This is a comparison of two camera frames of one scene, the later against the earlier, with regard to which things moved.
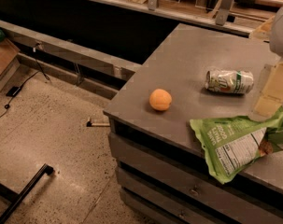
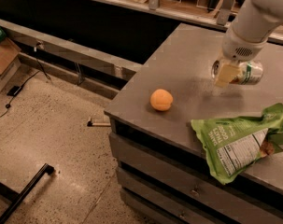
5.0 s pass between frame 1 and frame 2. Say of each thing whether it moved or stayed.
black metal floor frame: stayed
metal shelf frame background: stayed
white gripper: moved
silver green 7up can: moved
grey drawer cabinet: stayed
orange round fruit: stayed
